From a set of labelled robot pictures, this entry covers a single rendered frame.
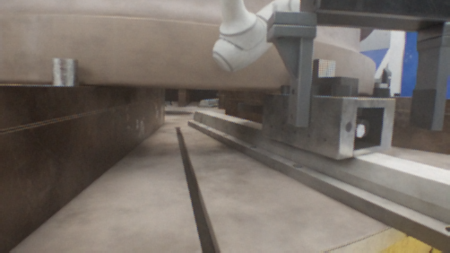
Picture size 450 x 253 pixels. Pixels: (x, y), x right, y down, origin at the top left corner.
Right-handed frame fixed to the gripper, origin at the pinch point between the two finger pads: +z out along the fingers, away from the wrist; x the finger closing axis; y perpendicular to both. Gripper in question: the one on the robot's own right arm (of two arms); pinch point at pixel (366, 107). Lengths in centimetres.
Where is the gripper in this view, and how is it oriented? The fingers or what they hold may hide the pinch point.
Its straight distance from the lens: 25.6
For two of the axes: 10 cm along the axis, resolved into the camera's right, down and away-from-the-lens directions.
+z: -0.3, 9.9, 1.0
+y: 0.2, 1.0, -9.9
